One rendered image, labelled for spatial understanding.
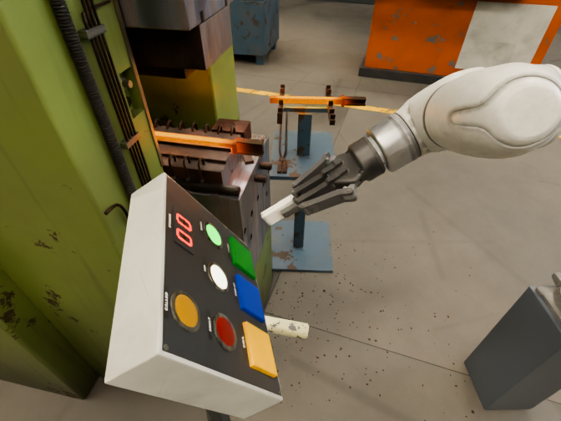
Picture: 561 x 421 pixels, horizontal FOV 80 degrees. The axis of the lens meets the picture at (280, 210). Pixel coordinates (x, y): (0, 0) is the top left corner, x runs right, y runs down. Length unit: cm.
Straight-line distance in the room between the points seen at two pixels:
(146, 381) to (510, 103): 50
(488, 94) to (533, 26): 410
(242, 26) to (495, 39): 283
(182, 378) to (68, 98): 50
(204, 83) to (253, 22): 342
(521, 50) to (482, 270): 286
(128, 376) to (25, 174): 50
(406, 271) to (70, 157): 177
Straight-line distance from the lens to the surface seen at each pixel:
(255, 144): 103
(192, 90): 131
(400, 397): 171
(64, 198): 81
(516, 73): 44
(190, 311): 47
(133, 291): 49
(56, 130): 69
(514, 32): 451
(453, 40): 445
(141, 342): 43
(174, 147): 112
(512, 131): 43
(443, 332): 192
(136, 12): 83
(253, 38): 471
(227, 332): 53
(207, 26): 87
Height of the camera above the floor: 155
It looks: 42 degrees down
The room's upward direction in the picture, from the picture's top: straight up
